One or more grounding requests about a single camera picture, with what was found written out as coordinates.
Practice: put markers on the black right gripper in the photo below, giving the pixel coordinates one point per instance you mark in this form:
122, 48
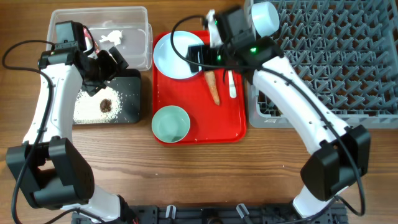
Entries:
204, 51

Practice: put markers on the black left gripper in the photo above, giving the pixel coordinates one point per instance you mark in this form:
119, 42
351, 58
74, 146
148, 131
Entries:
111, 69

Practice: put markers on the white tissue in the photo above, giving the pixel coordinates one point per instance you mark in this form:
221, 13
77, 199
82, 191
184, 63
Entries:
114, 37

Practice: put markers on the red snack wrapper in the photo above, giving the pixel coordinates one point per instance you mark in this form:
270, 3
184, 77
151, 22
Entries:
91, 45

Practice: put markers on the brown food scrap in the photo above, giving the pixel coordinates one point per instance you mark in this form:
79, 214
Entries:
105, 106

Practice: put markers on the light blue bowl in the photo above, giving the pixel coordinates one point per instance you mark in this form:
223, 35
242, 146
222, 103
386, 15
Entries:
265, 18

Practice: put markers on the white rice pile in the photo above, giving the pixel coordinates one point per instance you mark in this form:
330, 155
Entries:
87, 108

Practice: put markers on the mint green bowl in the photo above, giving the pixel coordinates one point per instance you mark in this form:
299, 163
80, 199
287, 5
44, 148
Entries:
170, 124

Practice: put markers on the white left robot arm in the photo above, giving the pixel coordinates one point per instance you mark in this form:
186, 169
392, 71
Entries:
49, 171

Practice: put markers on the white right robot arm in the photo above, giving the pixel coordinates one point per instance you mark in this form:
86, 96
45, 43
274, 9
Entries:
339, 153

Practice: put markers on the grey dishwasher rack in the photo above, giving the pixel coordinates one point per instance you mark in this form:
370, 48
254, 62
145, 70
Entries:
346, 53

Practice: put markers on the orange carrot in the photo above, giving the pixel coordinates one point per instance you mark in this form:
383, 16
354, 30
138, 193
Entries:
211, 82

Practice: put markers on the clear plastic bin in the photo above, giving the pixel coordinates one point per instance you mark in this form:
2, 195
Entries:
136, 44

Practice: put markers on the black square bin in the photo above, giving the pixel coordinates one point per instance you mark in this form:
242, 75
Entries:
129, 89

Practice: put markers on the white plastic spoon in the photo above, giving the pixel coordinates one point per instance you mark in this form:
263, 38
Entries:
232, 87

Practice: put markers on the light blue plate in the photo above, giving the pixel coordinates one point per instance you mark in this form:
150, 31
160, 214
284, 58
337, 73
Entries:
168, 62

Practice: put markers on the red plastic tray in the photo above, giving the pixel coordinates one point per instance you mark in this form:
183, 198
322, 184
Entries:
210, 123

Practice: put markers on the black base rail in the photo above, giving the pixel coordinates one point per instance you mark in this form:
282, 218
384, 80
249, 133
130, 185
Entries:
266, 214

